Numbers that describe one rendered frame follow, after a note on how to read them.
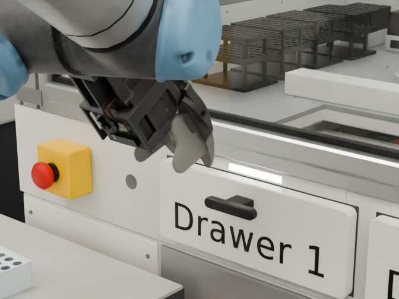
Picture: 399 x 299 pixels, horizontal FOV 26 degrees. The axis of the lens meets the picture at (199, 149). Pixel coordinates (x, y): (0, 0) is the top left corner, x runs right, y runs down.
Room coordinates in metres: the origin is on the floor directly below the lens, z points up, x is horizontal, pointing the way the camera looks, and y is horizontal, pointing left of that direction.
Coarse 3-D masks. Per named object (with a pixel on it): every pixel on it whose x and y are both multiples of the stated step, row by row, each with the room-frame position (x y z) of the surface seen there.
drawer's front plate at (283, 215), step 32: (160, 192) 1.08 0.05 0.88; (192, 192) 1.04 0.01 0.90; (224, 192) 1.01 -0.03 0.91; (256, 192) 0.98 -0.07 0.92; (288, 192) 0.96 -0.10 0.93; (160, 224) 1.08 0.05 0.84; (192, 224) 1.04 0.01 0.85; (224, 224) 1.01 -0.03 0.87; (256, 224) 0.98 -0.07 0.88; (288, 224) 0.95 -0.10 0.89; (320, 224) 0.92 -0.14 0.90; (352, 224) 0.90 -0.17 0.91; (224, 256) 1.01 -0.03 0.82; (256, 256) 0.98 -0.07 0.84; (288, 256) 0.95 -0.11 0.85; (320, 256) 0.92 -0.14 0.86; (352, 256) 0.90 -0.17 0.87; (320, 288) 0.91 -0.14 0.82; (352, 288) 0.91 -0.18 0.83
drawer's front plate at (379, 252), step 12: (384, 216) 0.88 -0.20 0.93; (372, 228) 0.87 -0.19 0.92; (384, 228) 0.86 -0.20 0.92; (396, 228) 0.86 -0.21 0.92; (372, 240) 0.87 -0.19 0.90; (384, 240) 0.86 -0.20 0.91; (396, 240) 0.86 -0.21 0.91; (372, 252) 0.87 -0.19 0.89; (384, 252) 0.86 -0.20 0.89; (396, 252) 0.85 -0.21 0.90; (372, 264) 0.87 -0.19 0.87; (384, 264) 0.86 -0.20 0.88; (396, 264) 0.85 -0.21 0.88; (372, 276) 0.87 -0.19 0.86; (384, 276) 0.86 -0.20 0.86; (396, 276) 0.85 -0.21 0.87; (372, 288) 0.87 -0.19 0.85; (384, 288) 0.86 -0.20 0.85; (396, 288) 0.85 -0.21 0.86
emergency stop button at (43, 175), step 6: (42, 162) 1.17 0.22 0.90; (36, 168) 1.16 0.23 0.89; (42, 168) 1.16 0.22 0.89; (48, 168) 1.16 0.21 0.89; (36, 174) 1.16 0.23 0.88; (42, 174) 1.15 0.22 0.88; (48, 174) 1.15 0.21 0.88; (36, 180) 1.16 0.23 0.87; (42, 180) 1.15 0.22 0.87; (48, 180) 1.15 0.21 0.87; (42, 186) 1.16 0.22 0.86; (48, 186) 1.15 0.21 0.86
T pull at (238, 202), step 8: (208, 200) 0.98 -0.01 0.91; (216, 200) 0.97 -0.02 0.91; (224, 200) 0.97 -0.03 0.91; (232, 200) 0.97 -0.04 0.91; (240, 200) 0.97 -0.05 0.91; (248, 200) 0.97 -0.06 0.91; (216, 208) 0.97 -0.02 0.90; (224, 208) 0.96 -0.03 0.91; (232, 208) 0.96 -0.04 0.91; (240, 208) 0.95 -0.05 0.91; (248, 208) 0.95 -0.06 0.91; (240, 216) 0.95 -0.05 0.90; (248, 216) 0.94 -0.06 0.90; (256, 216) 0.94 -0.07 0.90
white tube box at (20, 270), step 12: (0, 252) 1.08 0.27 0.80; (12, 252) 1.07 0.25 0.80; (0, 264) 1.05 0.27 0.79; (12, 264) 1.05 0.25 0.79; (24, 264) 1.04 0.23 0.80; (0, 276) 1.01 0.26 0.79; (12, 276) 1.02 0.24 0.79; (24, 276) 1.04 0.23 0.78; (0, 288) 1.01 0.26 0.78; (12, 288) 1.02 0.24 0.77; (24, 288) 1.04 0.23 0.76
